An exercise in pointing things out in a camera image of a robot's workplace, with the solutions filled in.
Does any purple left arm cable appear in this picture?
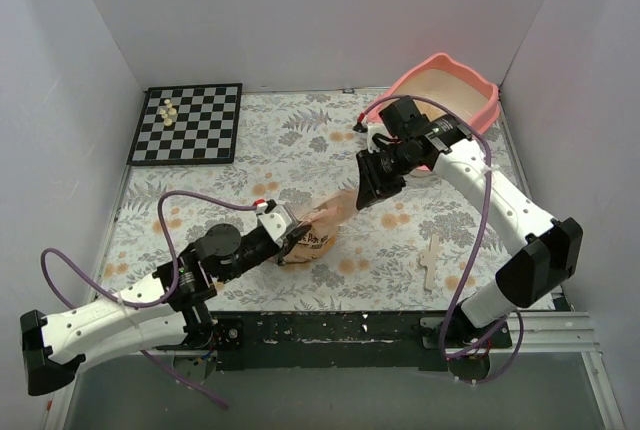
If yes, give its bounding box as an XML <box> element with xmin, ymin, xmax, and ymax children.
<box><xmin>40</xmin><ymin>190</ymin><xmax>266</xmax><ymax>410</ymax></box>

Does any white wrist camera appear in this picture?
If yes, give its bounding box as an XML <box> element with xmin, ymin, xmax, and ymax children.
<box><xmin>353</xmin><ymin>113</ymin><xmax>394</xmax><ymax>153</ymax></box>
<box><xmin>254</xmin><ymin>199</ymin><xmax>298</xmax><ymax>246</ymax></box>

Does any black white chessboard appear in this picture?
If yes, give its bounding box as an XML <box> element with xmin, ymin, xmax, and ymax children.
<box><xmin>127</xmin><ymin>83</ymin><xmax>243</xmax><ymax>166</ymax></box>

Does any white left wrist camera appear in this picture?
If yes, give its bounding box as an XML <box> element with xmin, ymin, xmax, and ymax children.
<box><xmin>254</xmin><ymin>199</ymin><xmax>298</xmax><ymax>246</ymax></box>

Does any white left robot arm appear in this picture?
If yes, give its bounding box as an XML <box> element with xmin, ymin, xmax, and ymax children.
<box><xmin>20</xmin><ymin>224</ymin><xmax>311</xmax><ymax>396</ymax></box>

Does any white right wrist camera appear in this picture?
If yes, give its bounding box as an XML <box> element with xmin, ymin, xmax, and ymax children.
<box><xmin>353</xmin><ymin>113</ymin><xmax>394</xmax><ymax>153</ymax></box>

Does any beige bag clip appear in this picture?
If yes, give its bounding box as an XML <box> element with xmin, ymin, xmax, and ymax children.
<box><xmin>418</xmin><ymin>234</ymin><xmax>440</xmax><ymax>291</ymax></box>

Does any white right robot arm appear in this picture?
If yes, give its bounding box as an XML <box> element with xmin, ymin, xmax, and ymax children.
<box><xmin>356</xmin><ymin>95</ymin><xmax>583</xmax><ymax>350</ymax></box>

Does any pink litter bag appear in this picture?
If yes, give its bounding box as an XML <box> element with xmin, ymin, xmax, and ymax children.
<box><xmin>271</xmin><ymin>189</ymin><xmax>358</xmax><ymax>266</ymax></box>

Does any floral table mat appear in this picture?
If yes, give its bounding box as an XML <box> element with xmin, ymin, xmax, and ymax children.
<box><xmin>101</xmin><ymin>90</ymin><xmax>509</xmax><ymax>311</ymax></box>

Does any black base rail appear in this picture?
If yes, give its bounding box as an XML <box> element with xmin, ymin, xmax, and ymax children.
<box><xmin>154</xmin><ymin>309</ymin><xmax>494</xmax><ymax>372</ymax></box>

